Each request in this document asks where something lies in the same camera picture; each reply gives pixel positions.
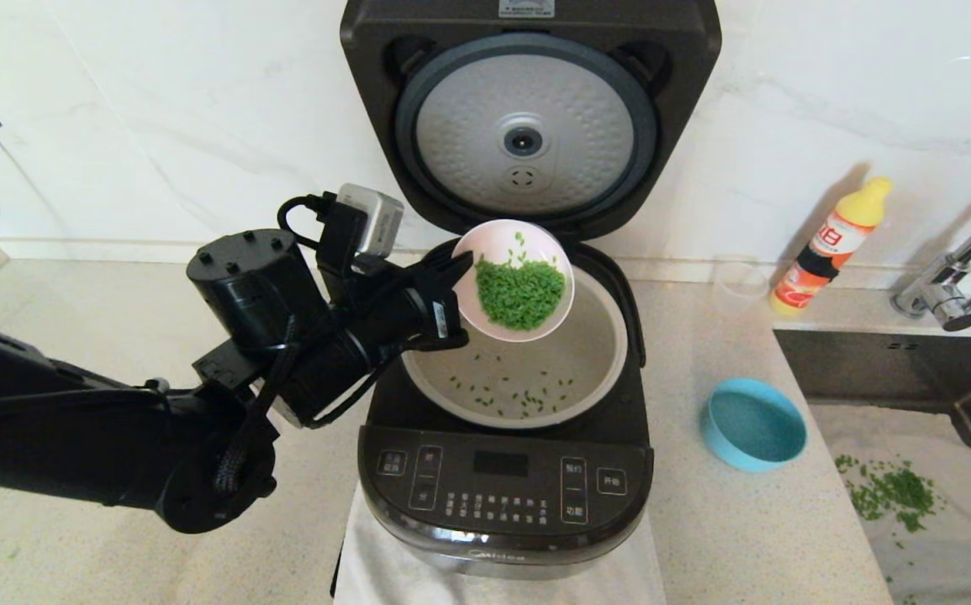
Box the pink bowl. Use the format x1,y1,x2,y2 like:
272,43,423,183
451,218,576,343

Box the green chopped scallion pile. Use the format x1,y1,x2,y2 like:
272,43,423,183
475,231,567,331

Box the black rice cooker lid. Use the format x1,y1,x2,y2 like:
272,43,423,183
340,0,723,245

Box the chopped green vegetable pieces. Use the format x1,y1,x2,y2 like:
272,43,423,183
449,349,577,419

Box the beige inner pot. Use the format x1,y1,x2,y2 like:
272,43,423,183
401,252,629,431

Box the black rice cooker base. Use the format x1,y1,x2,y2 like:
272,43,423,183
359,235,654,581

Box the white cloth under cooker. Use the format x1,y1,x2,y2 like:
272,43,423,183
334,483,667,605

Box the blue bowl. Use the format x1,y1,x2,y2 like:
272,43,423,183
700,379,807,473

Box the clear glass cup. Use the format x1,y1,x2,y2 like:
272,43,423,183
710,256,770,303

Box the yellow orange detergent bottle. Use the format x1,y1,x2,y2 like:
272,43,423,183
770,179,892,319

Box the chrome faucet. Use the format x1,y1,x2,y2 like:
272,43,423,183
889,187,971,334

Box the green scallion bits on cloth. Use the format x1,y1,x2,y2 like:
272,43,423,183
834,455,944,535

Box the white cloth in sink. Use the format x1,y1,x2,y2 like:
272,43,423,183
809,406,971,605

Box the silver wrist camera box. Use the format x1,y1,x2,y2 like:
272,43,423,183
335,183,405,257

